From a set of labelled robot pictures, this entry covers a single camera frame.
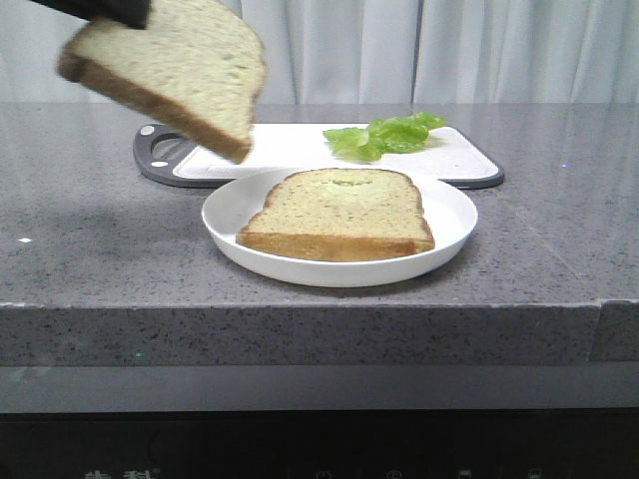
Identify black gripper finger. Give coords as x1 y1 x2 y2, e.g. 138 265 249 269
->
34 0 151 29

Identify bread slice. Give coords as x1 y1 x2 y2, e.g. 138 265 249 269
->
236 169 435 261
58 1 267 163

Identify green lettuce leaf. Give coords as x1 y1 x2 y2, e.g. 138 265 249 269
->
322 112 447 163

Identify white curtain backdrop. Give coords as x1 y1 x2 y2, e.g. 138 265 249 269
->
1 1 638 104

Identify white cutting board grey rim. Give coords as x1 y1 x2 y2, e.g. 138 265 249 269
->
133 123 504 190

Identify white round plate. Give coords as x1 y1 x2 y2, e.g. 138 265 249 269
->
202 169 478 287

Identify black appliance control panel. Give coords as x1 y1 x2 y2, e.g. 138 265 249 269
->
1 409 638 478

